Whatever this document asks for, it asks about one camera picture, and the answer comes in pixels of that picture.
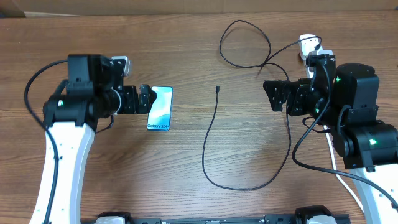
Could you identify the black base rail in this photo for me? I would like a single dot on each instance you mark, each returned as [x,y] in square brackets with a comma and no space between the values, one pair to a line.
[311,214]

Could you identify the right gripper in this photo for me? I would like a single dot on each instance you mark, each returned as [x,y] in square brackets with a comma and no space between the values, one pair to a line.
[295,93]

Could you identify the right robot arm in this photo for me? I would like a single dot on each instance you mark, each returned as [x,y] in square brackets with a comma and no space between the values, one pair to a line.
[344,99]

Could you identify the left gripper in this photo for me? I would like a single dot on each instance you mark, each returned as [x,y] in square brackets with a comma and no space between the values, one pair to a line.
[132,107]

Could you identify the Samsung Galaxy smartphone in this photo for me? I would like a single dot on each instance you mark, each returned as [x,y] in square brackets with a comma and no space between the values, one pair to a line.
[159,118]

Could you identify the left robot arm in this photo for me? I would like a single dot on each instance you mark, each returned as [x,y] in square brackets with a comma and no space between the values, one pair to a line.
[93,90]

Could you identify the cardboard sheet backdrop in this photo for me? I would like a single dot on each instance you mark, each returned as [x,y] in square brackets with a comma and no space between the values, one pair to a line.
[41,8]

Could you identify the white power strip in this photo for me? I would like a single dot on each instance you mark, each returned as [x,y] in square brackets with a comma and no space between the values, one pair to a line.
[308,69]

